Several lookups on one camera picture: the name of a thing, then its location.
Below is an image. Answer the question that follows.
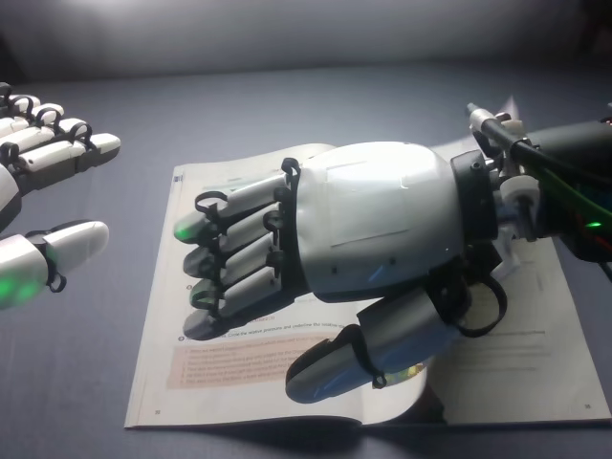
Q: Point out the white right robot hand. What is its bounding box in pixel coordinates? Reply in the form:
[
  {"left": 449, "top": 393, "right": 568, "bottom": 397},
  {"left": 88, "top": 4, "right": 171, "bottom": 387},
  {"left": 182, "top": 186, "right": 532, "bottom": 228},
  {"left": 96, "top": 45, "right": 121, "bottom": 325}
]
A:
[{"left": 174, "top": 141, "right": 508, "bottom": 405}]

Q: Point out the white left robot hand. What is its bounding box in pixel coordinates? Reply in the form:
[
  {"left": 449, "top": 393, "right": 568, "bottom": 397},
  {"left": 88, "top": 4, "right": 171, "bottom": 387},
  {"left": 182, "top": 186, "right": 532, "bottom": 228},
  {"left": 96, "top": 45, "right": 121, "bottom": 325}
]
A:
[{"left": 0, "top": 81, "right": 122, "bottom": 310}]

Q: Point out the grey table cloth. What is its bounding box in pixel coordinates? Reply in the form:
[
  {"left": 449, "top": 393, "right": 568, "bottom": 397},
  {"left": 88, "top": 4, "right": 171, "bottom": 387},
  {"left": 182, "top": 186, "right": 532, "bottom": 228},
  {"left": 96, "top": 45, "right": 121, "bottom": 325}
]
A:
[{"left": 0, "top": 61, "right": 612, "bottom": 459}]

